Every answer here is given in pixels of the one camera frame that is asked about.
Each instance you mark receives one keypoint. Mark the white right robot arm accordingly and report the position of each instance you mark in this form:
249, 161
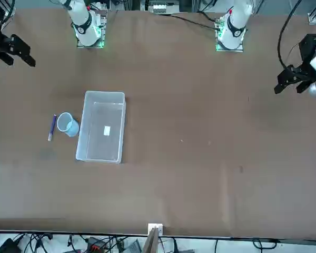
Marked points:
85, 23

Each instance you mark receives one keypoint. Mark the orange black connector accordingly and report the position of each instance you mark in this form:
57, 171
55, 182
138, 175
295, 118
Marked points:
94, 245

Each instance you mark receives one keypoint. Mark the black flat box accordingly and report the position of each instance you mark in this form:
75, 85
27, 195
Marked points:
8, 245

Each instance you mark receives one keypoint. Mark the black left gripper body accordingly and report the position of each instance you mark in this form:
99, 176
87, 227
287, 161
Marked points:
308, 50

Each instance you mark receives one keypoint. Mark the grey upright board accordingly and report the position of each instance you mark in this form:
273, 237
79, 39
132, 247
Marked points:
151, 242

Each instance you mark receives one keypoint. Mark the purple marker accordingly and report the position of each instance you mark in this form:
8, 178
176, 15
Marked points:
52, 127

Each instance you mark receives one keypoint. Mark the clear plastic box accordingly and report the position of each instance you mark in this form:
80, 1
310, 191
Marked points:
102, 147

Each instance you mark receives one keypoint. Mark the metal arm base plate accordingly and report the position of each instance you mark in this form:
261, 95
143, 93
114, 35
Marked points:
101, 43
218, 47

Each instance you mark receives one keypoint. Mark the grey electrical device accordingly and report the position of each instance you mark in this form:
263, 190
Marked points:
159, 8

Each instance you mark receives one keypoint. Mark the white corner bracket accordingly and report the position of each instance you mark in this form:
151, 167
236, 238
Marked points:
158, 227

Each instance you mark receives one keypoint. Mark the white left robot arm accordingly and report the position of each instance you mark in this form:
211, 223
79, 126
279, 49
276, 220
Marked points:
235, 23

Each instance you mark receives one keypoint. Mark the blue pencil holder cup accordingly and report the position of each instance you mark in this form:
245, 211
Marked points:
72, 129

